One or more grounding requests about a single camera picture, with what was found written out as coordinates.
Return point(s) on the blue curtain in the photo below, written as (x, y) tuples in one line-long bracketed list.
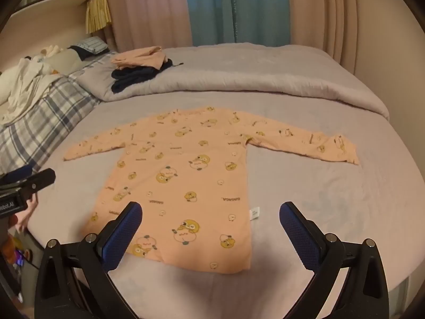
[(262, 22)]

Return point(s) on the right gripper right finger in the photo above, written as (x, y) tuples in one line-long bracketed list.
[(364, 293)]

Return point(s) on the pink curtain left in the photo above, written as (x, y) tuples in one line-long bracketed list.
[(144, 23)]

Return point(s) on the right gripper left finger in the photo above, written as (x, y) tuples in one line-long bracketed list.
[(73, 280)]

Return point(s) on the grey beige pillow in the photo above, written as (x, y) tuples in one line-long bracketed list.
[(66, 62)]

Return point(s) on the grey folded duvet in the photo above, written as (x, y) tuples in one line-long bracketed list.
[(292, 69)]

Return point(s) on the left hand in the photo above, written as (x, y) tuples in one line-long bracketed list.
[(24, 216)]

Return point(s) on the white crumpled cloth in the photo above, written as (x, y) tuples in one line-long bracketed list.
[(24, 85)]

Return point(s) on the striped blue pillow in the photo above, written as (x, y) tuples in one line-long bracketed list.
[(91, 46)]

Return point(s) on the plaid blue white pillow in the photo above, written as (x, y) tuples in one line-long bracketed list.
[(32, 139)]

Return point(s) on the folded navy garment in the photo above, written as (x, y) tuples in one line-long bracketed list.
[(126, 77)]

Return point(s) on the orange duck print shirt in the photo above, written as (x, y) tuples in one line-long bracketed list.
[(187, 169)]

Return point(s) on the yellow tassel fringe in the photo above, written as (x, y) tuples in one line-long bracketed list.
[(97, 15)]

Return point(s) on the pink curtain right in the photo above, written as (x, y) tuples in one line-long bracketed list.
[(328, 25)]

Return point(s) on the pink curtain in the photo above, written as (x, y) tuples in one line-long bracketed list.
[(144, 23), (328, 25)]

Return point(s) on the folded peach garment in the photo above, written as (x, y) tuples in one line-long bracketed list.
[(150, 56)]

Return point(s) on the lilac bed sheet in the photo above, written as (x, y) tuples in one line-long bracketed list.
[(381, 199)]

